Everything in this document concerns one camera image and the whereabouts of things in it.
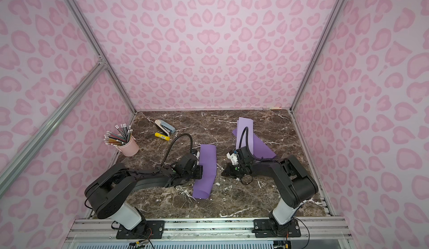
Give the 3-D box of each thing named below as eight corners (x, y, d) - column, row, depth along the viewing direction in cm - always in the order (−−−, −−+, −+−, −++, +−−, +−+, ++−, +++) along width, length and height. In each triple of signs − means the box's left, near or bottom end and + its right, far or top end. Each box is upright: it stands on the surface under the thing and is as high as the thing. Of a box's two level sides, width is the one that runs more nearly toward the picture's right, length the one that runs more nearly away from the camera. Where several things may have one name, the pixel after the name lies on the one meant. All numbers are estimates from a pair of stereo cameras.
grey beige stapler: (155, 124, 115) (154, 120, 112) (163, 119, 118) (161, 116, 115) (168, 137, 108) (167, 134, 105) (176, 132, 110) (175, 128, 107)
